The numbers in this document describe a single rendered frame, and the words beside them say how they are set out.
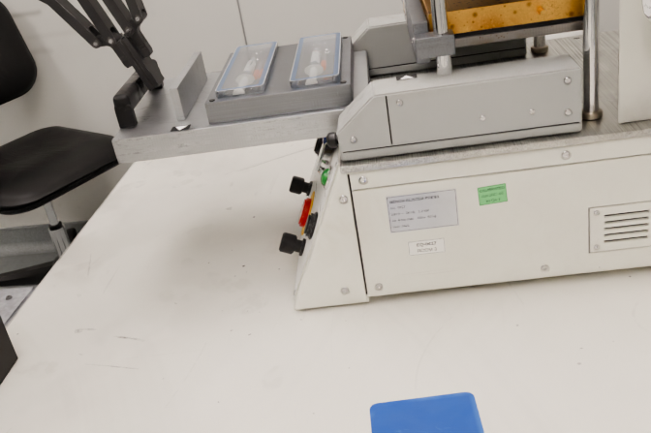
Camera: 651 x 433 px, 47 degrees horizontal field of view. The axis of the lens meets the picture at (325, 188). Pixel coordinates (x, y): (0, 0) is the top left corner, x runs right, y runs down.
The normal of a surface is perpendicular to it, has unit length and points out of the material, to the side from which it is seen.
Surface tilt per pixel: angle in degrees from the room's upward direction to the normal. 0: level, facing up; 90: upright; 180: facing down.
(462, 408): 0
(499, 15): 90
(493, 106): 90
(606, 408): 0
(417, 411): 0
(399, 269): 90
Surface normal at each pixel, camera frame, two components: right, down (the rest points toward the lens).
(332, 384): -0.15, -0.89
